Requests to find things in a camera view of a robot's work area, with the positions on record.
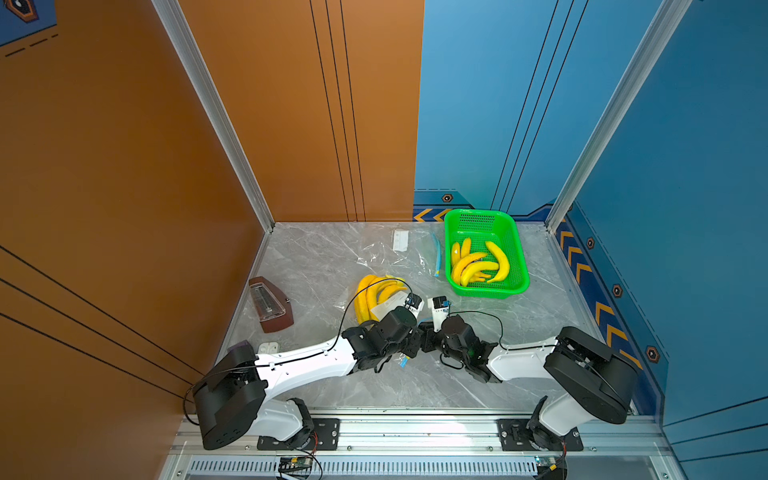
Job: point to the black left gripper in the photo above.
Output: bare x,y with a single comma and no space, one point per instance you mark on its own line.
415,337

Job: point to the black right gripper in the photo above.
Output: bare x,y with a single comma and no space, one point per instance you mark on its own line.
428,328

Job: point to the yellow plastic banana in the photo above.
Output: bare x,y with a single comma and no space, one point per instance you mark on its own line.
468,266

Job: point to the clear zip bag with bananas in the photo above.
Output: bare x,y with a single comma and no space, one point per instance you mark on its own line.
403,249

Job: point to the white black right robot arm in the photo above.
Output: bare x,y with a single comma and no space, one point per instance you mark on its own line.
598,384

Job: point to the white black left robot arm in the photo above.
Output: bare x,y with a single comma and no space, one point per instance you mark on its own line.
239,395

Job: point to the green plastic perforated basket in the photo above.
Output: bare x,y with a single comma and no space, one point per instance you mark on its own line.
482,226

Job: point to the white earbuds case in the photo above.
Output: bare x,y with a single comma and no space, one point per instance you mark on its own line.
268,348

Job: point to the green circuit board left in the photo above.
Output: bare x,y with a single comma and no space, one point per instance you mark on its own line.
301,466

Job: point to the green circuit board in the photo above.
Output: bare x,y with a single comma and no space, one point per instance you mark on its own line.
554,468
301,466

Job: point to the purple small basket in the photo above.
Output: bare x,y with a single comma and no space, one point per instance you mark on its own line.
245,344

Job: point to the green circuit board right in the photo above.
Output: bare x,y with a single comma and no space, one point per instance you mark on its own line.
554,468

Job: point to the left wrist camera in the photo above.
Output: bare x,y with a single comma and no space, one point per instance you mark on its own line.
414,304

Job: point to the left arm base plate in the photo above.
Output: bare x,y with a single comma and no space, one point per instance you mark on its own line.
324,437

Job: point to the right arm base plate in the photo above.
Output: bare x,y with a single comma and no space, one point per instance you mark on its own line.
515,435

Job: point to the aluminium front rail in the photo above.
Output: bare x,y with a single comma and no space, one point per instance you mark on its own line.
431,444

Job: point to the aluminium corner post left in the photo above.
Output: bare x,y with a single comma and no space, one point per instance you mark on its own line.
181,36

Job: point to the aluminium corner post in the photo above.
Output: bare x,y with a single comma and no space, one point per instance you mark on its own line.
658,34
181,36

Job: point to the aluminium corner post right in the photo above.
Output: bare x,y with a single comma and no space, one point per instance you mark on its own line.
658,34

